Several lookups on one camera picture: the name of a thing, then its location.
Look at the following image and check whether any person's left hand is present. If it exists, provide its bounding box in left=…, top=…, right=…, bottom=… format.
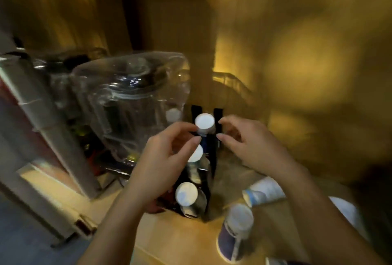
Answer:
left=129, top=121, right=203, bottom=214

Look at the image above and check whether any person's right hand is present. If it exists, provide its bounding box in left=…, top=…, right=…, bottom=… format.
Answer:
left=216, top=115, right=295, bottom=180

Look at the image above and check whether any person's right forearm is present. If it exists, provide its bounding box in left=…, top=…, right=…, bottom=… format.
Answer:
left=274, top=164, right=387, bottom=265

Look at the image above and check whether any person's left forearm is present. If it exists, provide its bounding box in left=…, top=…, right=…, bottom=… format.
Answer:
left=77, top=182, right=166, bottom=265

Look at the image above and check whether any white capped bottle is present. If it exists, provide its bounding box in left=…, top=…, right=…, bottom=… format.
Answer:
left=195, top=113, right=216, bottom=135
left=166, top=108, right=182, bottom=124
left=175, top=182, right=208, bottom=219
left=186, top=144, right=209, bottom=184

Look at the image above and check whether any black bottle rack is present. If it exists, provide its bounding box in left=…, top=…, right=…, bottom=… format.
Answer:
left=159, top=105, right=224, bottom=222

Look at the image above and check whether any large clear plastic water jug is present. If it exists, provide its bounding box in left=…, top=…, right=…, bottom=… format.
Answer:
left=71, top=51, right=191, bottom=165

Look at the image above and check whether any white plate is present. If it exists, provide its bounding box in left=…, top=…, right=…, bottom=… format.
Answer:
left=328, top=196, right=369, bottom=239

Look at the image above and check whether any beige cabinet panel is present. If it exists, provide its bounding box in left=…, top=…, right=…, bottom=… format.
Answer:
left=18, top=160, right=100, bottom=239

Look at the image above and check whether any white appliance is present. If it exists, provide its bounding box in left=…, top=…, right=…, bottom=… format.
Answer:
left=0, top=55, right=102, bottom=201

